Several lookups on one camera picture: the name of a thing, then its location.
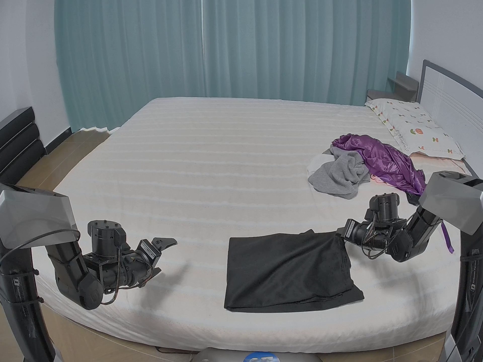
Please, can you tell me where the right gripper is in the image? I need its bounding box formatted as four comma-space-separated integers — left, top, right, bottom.
353, 223, 379, 249

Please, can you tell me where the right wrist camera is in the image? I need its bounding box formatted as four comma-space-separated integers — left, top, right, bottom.
338, 219, 357, 243

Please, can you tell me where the purple satin garment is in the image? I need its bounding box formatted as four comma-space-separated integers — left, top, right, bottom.
332, 133, 454, 254

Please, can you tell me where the black cable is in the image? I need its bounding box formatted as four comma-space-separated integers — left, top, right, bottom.
0, 229, 82, 267

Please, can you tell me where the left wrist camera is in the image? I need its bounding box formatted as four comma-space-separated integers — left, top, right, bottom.
138, 240, 160, 265

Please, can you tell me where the bed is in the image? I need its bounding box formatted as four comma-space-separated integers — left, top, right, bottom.
32, 60, 483, 354

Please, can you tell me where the white garment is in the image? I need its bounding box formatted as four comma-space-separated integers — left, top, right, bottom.
306, 154, 335, 175

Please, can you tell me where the grey garment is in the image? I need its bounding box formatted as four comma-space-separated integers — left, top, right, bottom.
307, 151, 371, 200

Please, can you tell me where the grey bedside table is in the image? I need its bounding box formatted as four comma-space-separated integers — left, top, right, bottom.
367, 71, 419, 103

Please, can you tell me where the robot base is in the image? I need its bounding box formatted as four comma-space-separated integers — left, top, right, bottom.
196, 348, 292, 362

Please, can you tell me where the blue-green curtain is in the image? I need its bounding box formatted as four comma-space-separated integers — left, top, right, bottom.
204, 0, 412, 106
55, 0, 207, 132

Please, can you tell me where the white printed pillow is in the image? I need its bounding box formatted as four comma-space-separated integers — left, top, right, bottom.
364, 98, 465, 160

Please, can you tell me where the black T-shirt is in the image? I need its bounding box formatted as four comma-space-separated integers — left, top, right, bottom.
224, 230, 365, 313

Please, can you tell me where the black chest of drawers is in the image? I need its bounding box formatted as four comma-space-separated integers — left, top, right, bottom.
0, 107, 47, 185

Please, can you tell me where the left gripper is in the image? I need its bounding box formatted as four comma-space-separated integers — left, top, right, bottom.
113, 236, 178, 289

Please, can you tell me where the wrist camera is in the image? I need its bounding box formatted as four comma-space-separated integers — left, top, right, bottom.
338, 219, 357, 243
138, 240, 160, 265

